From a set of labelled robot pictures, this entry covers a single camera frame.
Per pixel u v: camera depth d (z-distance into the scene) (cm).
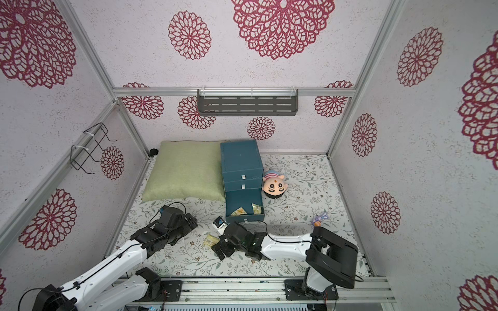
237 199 93
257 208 93
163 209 76
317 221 90
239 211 94
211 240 85
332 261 43
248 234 64
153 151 121
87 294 42
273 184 96
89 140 78
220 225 71
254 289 76
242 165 85
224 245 71
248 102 92
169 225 63
